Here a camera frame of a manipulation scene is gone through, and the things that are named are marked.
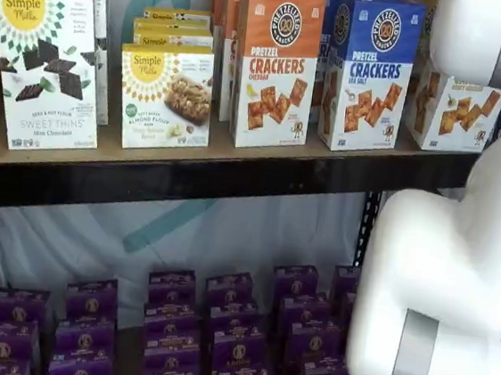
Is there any wooden shelf board with crackers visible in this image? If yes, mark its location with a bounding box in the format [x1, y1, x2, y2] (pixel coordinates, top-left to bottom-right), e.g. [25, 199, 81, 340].
[0, 87, 485, 219]

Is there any white backdrop sheet teal print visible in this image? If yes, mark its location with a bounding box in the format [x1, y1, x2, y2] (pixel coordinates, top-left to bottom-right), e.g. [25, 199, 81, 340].
[0, 0, 401, 326]

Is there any Simple Mills Sweet Thins box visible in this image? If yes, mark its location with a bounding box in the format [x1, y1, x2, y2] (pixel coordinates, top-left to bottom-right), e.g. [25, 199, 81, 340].
[4, 0, 121, 127]
[0, 0, 114, 159]

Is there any Simple Mills almond bar box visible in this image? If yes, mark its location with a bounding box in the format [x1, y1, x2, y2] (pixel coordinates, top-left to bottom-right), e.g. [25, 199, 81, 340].
[131, 15, 217, 54]
[143, 4, 213, 30]
[111, 39, 219, 158]

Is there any yellow pretzel crackers box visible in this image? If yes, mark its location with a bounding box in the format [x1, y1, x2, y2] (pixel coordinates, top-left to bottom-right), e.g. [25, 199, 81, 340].
[400, 1, 501, 159]

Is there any orange pretzel crackers box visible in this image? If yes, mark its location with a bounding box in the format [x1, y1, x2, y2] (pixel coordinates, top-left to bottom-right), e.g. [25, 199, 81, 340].
[224, 0, 328, 156]
[212, 0, 298, 129]
[200, 0, 271, 107]

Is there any wooden shelf board with purple boxes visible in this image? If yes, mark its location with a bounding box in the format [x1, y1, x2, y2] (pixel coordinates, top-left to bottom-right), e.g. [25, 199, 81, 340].
[36, 308, 218, 375]

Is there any blue pretzel crackers box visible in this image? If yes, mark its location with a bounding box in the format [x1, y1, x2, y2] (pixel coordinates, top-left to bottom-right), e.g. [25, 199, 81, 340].
[283, 0, 390, 131]
[315, 0, 428, 160]

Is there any black metal shelf rack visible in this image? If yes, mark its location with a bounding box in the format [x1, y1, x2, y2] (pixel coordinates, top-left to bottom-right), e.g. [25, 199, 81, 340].
[0, 35, 501, 375]

